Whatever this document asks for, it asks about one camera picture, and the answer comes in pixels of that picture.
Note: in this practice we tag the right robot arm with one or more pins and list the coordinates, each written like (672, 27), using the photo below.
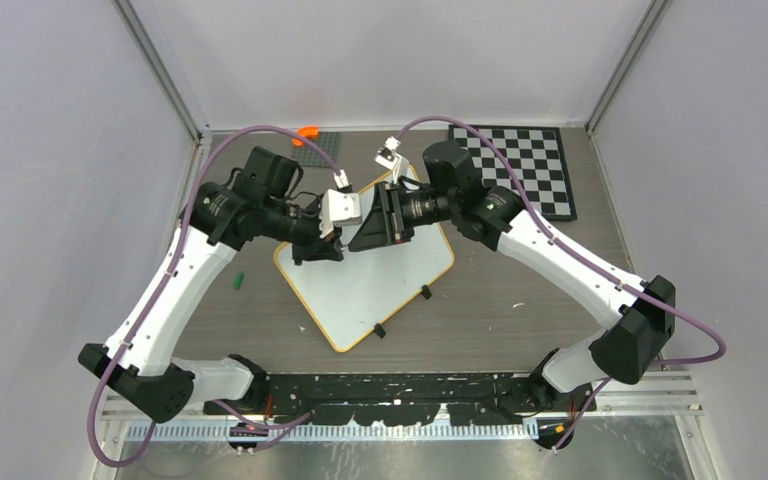
(634, 327)

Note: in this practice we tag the yellow framed whiteboard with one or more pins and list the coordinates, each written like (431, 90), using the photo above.
(348, 299)

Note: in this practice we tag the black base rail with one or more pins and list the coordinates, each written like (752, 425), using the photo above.
(413, 399)

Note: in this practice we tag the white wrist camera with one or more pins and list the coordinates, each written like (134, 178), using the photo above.
(338, 210)
(388, 157)

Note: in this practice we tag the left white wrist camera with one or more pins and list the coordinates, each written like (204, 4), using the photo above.
(338, 210)

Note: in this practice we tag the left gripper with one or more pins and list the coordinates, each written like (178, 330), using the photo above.
(316, 250)

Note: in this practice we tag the orange curved block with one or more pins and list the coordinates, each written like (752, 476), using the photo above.
(310, 132)

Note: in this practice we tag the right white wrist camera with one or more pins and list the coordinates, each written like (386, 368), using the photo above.
(388, 157)

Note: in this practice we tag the black white checkerboard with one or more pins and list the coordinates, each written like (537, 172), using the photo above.
(537, 159)

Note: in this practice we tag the white slotted cable duct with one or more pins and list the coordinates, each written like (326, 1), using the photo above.
(438, 430)

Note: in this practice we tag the green marker cap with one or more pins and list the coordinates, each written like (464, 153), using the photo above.
(238, 281)

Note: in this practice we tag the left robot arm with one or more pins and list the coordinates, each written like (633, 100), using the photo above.
(137, 361)

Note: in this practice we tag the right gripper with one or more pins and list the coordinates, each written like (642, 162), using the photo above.
(384, 223)

